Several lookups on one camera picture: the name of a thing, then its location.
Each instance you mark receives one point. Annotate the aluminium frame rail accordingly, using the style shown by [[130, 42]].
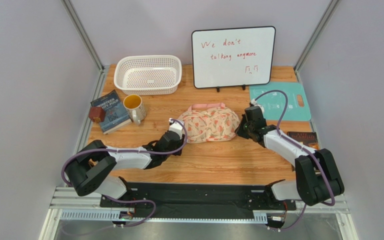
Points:
[[99, 208]]

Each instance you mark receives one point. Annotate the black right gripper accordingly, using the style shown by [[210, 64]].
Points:
[[245, 128]]

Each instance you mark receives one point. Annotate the white dry-erase board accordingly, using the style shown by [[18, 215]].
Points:
[[232, 57]]

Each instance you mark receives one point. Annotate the floral mesh laundry bag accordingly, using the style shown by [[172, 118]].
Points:
[[212, 122]]

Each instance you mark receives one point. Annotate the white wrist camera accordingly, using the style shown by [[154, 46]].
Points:
[[254, 103], [176, 126]]

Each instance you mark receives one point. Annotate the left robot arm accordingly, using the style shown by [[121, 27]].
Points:
[[89, 171]]

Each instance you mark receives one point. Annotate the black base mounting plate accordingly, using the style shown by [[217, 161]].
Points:
[[206, 201]]

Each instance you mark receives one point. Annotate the white plastic perforated basket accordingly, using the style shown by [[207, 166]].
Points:
[[148, 75]]

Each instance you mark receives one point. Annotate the blue paperback book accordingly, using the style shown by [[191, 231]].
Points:
[[116, 115]]

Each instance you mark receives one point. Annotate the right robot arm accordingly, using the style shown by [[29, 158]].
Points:
[[317, 178]]

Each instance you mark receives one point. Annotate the teal folding board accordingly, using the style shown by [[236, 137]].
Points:
[[274, 102]]

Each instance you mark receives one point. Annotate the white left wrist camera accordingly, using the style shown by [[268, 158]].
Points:
[[176, 126]]

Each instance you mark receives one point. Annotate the small red-brown cube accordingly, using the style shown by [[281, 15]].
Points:
[[97, 114]]

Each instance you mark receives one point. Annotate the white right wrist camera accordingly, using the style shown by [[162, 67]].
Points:
[[254, 103]]

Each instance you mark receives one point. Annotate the dark hardcover book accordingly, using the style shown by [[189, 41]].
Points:
[[309, 139]]

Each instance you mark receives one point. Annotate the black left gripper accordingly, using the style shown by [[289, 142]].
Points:
[[181, 141]]

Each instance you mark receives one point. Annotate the floral cream mug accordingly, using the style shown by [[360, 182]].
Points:
[[134, 104]]

